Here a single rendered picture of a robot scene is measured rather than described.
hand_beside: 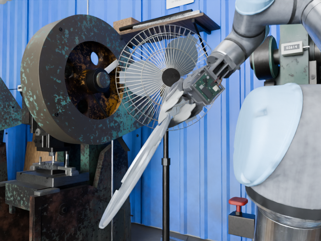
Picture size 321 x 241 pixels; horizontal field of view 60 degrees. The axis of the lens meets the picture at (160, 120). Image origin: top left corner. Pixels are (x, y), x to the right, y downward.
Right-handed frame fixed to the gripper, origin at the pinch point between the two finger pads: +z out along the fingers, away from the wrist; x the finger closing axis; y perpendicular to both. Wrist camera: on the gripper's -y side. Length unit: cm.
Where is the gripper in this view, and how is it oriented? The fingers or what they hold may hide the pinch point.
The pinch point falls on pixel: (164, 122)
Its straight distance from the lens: 65.4
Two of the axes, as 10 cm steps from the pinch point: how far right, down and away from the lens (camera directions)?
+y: 2.9, -0.3, -9.6
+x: 6.8, 7.1, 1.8
